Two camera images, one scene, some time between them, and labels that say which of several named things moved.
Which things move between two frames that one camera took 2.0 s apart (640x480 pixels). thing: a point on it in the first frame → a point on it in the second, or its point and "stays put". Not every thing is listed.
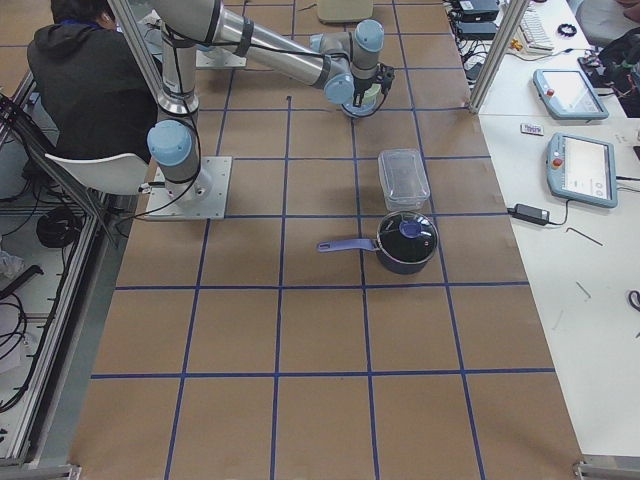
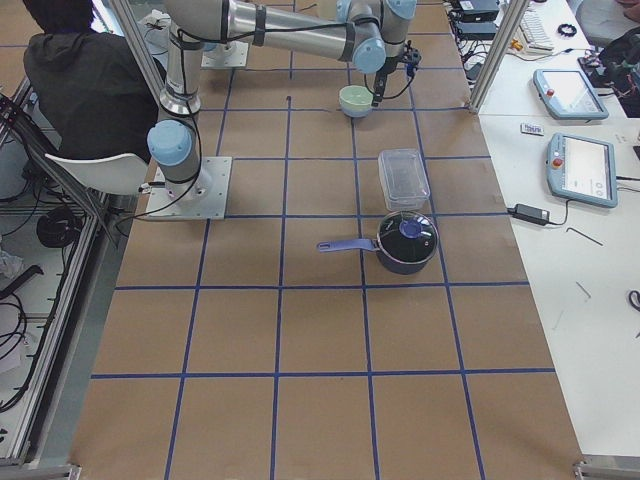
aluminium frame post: (499, 55) stays put
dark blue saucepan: (406, 242) stays put
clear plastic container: (404, 179) stays put
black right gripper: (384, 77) → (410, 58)
